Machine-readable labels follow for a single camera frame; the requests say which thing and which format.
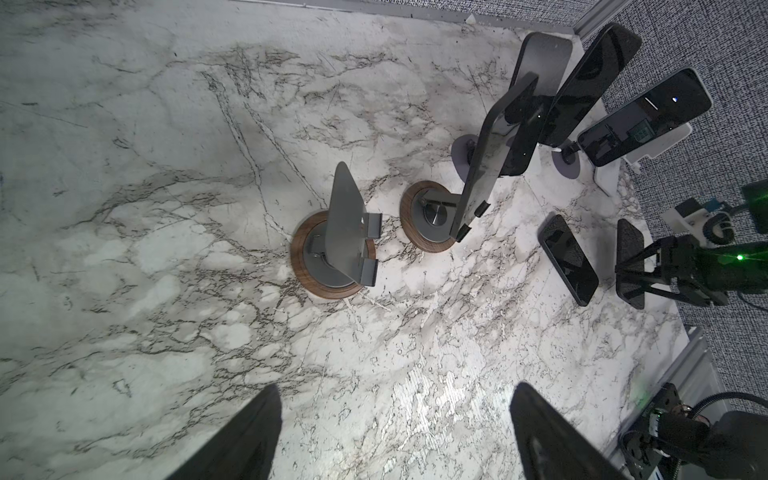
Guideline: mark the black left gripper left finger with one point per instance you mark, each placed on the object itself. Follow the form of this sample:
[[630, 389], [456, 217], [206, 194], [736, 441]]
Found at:
[[245, 447]]

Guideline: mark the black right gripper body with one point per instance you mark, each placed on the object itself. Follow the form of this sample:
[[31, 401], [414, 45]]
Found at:
[[678, 268]]

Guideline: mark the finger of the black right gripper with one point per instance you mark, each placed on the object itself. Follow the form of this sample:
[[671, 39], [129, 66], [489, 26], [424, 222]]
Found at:
[[632, 254], [632, 288]]

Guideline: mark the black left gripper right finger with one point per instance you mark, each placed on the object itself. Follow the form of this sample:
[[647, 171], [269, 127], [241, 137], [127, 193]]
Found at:
[[549, 446]]

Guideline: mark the black phone white stripe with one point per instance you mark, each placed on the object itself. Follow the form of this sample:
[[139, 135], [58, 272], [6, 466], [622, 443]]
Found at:
[[546, 56]]

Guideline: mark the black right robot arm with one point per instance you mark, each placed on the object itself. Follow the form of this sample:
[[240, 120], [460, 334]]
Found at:
[[667, 432]]

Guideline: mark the purple base phone stand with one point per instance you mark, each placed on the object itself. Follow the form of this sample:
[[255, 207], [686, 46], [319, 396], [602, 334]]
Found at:
[[566, 159], [462, 151]]

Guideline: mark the wood base phone stand left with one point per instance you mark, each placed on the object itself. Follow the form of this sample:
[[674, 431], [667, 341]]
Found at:
[[332, 253]]

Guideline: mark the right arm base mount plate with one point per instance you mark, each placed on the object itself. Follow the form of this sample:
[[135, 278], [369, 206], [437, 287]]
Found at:
[[638, 443]]

